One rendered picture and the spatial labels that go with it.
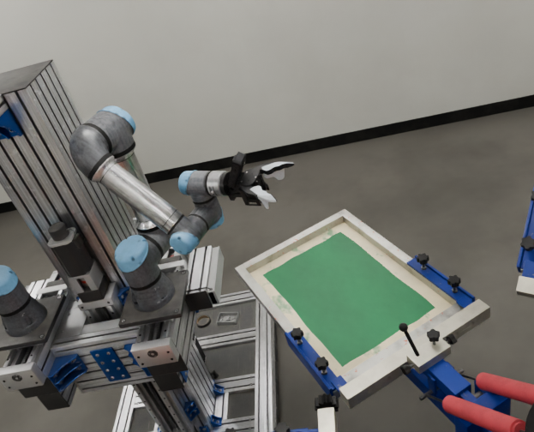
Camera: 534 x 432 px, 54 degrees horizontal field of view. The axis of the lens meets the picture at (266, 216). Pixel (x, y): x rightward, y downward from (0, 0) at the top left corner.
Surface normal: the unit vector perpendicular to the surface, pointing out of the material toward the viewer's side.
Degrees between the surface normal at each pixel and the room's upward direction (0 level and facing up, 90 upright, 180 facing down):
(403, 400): 0
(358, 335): 0
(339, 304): 0
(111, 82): 90
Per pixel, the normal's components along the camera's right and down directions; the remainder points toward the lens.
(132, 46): -0.04, 0.59
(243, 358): -0.25, -0.79
